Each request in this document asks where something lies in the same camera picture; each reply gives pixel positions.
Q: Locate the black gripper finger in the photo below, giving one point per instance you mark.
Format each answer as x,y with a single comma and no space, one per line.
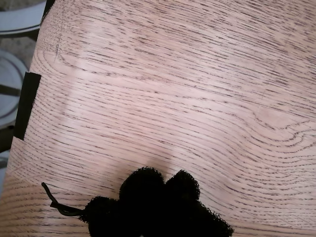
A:
123,217
192,217

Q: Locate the black zip tie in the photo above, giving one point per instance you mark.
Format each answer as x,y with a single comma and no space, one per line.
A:
54,205

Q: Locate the black tape patch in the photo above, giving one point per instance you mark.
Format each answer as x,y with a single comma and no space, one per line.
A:
27,106

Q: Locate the grey round chair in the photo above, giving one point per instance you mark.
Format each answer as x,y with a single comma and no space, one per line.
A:
10,71

